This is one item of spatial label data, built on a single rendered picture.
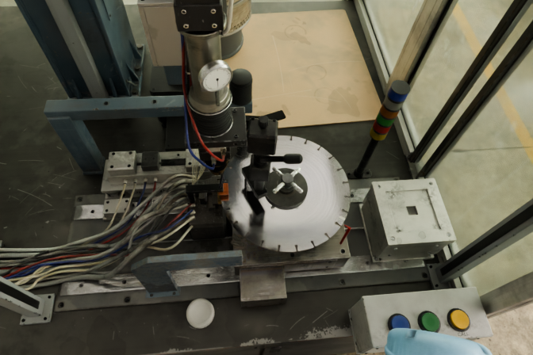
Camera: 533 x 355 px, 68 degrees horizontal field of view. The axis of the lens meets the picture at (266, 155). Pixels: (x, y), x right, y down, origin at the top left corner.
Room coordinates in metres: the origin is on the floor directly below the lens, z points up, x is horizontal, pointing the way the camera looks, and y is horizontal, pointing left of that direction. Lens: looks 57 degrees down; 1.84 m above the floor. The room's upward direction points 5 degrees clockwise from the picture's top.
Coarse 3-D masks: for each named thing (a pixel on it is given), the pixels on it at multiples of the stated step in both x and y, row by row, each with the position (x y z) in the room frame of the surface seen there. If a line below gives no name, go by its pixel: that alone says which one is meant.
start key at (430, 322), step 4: (424, 316) 0.20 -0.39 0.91; (428, 316) 0.20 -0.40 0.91; (432, 316) 0.20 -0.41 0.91; (420, 320) 0.19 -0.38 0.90; (424, 320) 0.19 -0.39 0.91; (428, 320) 0.20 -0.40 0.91; (432, 320) 0.20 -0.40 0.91; (436, 320) 0.20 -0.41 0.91; (424, 324) 0.19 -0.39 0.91; (428, 324) 0.19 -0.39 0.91; (432, 324) 0.19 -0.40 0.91; (436, 324) 0.19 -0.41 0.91; (424, 328) 0.18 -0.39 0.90; (428, 328) 0.18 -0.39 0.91; (432, 328) 0.18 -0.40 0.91; (436, 328) 0.18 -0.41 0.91
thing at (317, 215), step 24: (288, 144) 0.61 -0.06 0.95; (312, 144) 0.62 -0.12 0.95; (240, 168) 0.52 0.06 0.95; (312, 168) 0.54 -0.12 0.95; (336, 168) 0.55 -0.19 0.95; (240, 192) 0.45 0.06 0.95; (312, 192) 0.47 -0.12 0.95; (336, 192) 0.48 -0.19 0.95; (240, 216) 0.39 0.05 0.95; (264, 216) 0.39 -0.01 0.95; (288, 216) 0.40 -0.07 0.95; (312, 216) 0.40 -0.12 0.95; (336, 216) 0.41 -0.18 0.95; (264, 240) 0.33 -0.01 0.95; (288, 240) 0.34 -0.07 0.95; (312, 240) 0.34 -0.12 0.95
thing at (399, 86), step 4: (396, 80) 0.68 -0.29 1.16; (400, 80) 0.68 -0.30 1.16; (392, 84) 0.66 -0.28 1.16; (396, 84) 0.66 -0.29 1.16; (400, 84) 0.66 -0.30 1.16; (404, 84) 0.67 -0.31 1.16; (392, 88) 0.65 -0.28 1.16; (396, 88) 0.65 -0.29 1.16; (400, 88) 0.65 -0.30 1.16; (404, 88) 0.65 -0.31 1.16; (408, 88) 0.65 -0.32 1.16; (388, 92) 0.66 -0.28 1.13; (392, 92) 0.65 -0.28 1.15; (396, 92) 0.64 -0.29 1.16; (400, 92) 0.64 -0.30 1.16; (404, 92) 0.64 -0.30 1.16; (408, 92) 0.64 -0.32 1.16; (388, 96) 0.65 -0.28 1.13; (392, 96) 0.64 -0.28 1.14; (396, 96) 0.64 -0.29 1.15; (400, 96) 0.63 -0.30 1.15; (404, 96) 0.64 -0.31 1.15; (392, 100) 0.64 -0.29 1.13; (396, 100) 0.64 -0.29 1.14; (400, 100) 0.63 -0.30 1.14; (404, 100) 0.64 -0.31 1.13
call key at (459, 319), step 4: (452, 312) 0.22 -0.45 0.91; (456, 312) 0.22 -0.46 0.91; (460, 312) 0.22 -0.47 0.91; (464, 312) 0.22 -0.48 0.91; (452, 316) 0.21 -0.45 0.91; (456, 316) 0.21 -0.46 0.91; (460, 316) 0.21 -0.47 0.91; (464, 316) 0.21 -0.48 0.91; (452, 320) 0.20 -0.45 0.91; (456, 320) 0.20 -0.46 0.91; (460, 320) 0.20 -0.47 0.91; (464, 320) 0.20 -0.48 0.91; (468, 320) 0.20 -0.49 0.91; (452, 324) 0.19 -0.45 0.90; (456, 324) 0.19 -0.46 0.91; (460, 324) 0.19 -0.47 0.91; (464, 324) 0.19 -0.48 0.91; (468, 324) 0.19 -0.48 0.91; (460, 328) 0.18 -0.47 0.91; (464, 328) 0.19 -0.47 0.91
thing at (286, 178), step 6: (276, 168) 0.50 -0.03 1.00; (300, 168) 0.51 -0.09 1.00; (282, 174) 0.48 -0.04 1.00; (288, 174) 0.48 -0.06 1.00; (294, 174) 0.49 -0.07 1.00; (282, 180) 0.47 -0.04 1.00; (288, 180) 0.47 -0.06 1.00; (282, 186) 0.45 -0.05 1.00; (288, 186) 0.46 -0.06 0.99; (294, 186) 0.45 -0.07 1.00; (276, 192) 0.44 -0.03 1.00; (300, 192) 0.44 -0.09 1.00
